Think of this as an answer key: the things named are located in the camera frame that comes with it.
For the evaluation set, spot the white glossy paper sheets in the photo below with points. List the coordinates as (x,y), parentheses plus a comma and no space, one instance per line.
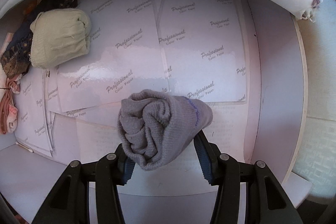
(197,37)

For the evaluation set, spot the navy lace cloth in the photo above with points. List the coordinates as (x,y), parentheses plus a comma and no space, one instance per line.
(18,53)

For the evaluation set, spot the beige sock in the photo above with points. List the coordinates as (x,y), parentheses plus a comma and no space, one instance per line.
(60,37)

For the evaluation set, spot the salmon pink cloth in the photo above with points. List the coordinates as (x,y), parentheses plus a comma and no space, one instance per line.
(8,116)

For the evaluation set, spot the purple grey sock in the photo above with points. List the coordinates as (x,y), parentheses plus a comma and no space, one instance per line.
(157,129)

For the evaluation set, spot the cotton swab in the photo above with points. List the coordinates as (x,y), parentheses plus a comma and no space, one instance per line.
(24,147)

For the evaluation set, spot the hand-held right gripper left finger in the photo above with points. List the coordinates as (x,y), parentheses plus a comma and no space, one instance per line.
(128,170)

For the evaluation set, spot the pale pink printed sock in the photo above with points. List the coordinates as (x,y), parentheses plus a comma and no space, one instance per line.
(14,86)

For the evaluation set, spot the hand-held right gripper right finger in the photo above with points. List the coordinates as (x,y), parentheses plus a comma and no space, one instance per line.
(204,161)

